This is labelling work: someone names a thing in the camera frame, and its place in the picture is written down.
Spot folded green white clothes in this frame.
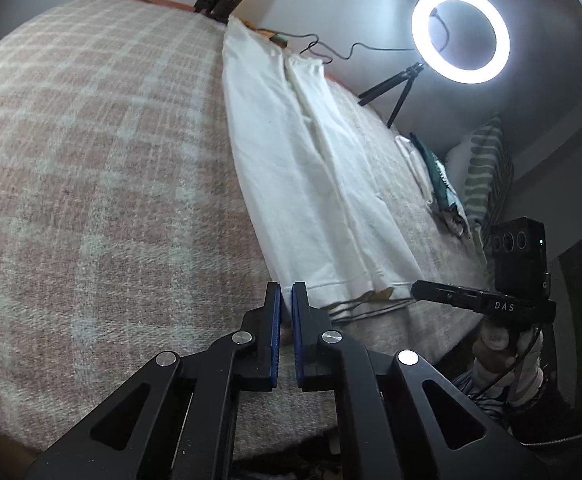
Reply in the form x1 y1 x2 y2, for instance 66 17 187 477
394 133 472 240

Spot green striped white pillow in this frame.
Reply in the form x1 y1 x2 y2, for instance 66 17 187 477
444 116 514 240

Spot gloved right hand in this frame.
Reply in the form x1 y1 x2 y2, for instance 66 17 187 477
471 318 544 408

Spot orange wooden bed frame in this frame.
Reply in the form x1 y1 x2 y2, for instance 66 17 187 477
112 0 353 104

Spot white camisole tank top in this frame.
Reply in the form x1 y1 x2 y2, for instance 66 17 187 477
222 18 422 309

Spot black power cable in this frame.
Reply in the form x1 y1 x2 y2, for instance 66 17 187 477
257 6 453 64

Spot small black tripod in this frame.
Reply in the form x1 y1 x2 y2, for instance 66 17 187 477
357 60 426 130

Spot black camera box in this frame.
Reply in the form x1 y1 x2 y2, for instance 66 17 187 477
489 217 550 300

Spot white ring light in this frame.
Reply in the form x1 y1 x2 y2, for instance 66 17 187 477
411 0 511 84

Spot pink plaid bed blanket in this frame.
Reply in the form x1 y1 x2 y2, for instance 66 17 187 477
0 0 269 452

